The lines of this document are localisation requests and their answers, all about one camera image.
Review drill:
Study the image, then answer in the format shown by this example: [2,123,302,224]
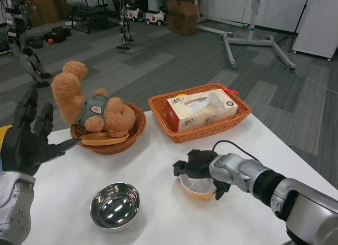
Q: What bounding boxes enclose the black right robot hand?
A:
[172,149,230,201]

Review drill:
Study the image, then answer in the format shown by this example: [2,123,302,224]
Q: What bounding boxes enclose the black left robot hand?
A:
[0,88,82,177]

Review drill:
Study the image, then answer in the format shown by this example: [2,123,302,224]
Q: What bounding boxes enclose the orange and white plastic bowl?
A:
[179,173,219,200]

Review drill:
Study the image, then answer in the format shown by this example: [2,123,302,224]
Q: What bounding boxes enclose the stainless steel bowl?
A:
[89,182,142,233]

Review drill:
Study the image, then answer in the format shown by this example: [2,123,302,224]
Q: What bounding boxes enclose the yellow object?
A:
[0,125,13,145]

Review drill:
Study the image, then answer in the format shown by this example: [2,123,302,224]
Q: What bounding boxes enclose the beige tissue box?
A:
[165,88,238,134]

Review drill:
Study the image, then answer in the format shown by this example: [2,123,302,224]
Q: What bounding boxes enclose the round wicker basket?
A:
[70,102,147,155]

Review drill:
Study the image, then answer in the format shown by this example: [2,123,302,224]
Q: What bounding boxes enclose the rectangular wicker basket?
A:
[147,83,252,144]

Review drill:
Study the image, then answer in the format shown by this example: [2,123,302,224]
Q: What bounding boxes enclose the brown teddy bear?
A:
[51,60,137,138]

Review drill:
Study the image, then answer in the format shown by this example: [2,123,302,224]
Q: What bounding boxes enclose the orange wooden plate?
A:
[79,131,130,146]

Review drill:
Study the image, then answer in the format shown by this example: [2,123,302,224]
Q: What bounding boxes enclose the black flat case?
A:
[43,26,71,42]

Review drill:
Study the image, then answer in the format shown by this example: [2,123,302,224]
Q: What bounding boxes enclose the tall brown cardboard box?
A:
[23,0,69,26]

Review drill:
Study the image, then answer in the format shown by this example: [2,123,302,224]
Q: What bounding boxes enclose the large open cardboard box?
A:
[168,1,199,36]

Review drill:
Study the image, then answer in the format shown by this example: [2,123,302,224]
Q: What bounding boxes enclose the black metal bench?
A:
[69,0,117,34]

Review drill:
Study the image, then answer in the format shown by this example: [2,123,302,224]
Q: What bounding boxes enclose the white toy car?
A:
[145,10,166,26]
[126,6,145,22]

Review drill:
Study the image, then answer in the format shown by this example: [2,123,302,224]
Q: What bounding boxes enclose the white wheeled gantry stand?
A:
[196,0,296,71]

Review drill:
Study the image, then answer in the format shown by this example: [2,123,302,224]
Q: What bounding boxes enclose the hanging silver humanoid robot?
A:
[109,0,134,50]

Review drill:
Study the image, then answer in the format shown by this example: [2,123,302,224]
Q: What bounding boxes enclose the potted green plant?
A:
[133,0,172,13]

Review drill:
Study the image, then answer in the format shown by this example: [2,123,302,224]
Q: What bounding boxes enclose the black tripod stand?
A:
[274,0,312,53]

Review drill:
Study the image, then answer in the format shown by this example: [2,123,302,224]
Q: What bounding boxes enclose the white cabinet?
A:
[292,0,338,61]

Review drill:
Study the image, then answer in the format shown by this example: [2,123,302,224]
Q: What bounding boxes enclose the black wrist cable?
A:
[211,140,261,161]

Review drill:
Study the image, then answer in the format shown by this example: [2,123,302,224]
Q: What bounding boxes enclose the silver humanoid robot with cables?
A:
[0,0,52,89]

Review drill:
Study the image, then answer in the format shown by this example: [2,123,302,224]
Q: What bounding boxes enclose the white floor cable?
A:
[253,45,338,92]

